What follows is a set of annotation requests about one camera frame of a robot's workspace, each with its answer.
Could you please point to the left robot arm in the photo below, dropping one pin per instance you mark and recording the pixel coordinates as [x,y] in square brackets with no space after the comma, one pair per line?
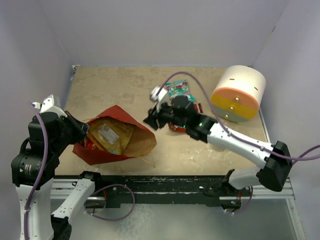
[33,172]

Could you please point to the red paper bag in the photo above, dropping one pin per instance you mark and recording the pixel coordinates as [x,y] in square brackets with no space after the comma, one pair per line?
[141,143]

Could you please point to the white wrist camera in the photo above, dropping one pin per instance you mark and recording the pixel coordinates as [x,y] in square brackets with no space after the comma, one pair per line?
[158,93]
[51,104]

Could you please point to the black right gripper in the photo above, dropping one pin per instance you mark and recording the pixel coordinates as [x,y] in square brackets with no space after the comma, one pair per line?
[151,119]

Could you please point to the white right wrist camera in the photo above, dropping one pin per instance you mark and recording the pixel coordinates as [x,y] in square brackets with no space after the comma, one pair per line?
[158,93]

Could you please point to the white cylinder toy drum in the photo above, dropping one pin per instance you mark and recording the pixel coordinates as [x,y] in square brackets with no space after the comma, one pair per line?
[238,94]

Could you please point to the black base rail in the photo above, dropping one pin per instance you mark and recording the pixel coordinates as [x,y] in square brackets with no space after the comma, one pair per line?
[208,190]

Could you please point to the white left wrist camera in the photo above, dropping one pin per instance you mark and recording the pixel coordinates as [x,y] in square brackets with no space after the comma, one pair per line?
[51,104]

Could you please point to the teal snack packet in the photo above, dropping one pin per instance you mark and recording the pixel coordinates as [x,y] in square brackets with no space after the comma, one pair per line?
[179,88]

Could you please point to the tan large snack bag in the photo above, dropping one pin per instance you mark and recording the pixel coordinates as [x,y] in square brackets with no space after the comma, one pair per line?
[110,134]

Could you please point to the metal corner bracket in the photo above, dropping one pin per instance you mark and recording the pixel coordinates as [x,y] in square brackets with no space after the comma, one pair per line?
[74,69]

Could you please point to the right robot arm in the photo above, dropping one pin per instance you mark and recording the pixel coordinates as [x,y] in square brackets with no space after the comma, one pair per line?
[272,166]

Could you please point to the red chips bag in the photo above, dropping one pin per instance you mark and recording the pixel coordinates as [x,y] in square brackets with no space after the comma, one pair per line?
[182,129]

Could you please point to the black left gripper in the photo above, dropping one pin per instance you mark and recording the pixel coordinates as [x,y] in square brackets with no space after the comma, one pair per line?
[83,127]

